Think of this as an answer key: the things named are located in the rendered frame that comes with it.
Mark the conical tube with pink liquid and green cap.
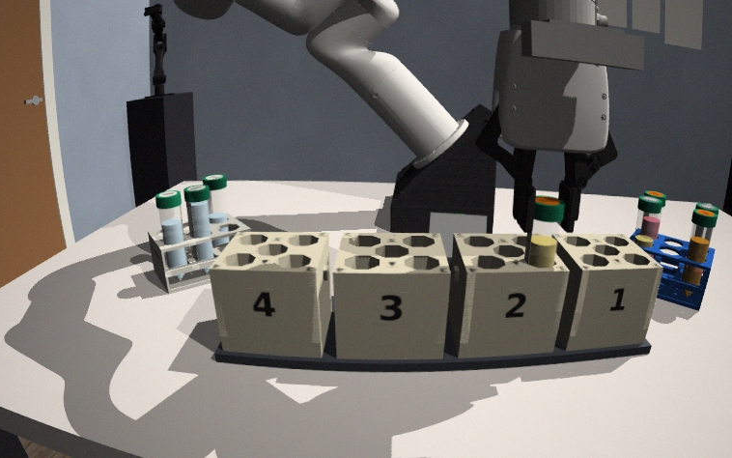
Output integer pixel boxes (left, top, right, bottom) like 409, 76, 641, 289
644, 190, 666, 240

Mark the blue tube rack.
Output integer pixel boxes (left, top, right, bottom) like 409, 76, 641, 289
639, 234, 715, 311

